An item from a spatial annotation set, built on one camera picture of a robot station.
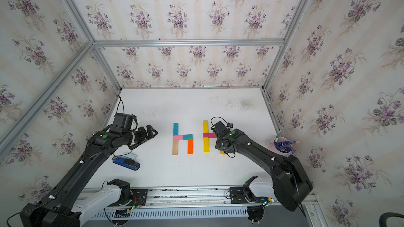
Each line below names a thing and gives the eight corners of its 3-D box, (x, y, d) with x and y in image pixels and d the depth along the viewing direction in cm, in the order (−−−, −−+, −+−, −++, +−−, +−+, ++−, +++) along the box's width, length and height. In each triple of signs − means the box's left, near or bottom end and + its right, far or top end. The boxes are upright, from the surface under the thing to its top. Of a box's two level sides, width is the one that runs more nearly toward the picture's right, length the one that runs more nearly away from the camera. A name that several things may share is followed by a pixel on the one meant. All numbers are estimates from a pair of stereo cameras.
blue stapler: (114, 164, 85) (110, 161, 82) (118, 157, 88) (114, 154, 84) (137, 171, 83) (134, 168, 80) (141, 164, 85) (138, 161, 82)
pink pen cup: (269, 158, 88) (277, 149, 79) (265, 146, 93) (273, 136, 84) (284, 158, 88) (294, 149, 79) (280, 146, 93) (289, 136, 84)
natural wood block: (172, 155, 89) (172, 154, 87) (173, 141, 94) (172, 140, 93) (178, 155, 89) (177, 153, 87) (178, 141, 95) (177, 139, 93)
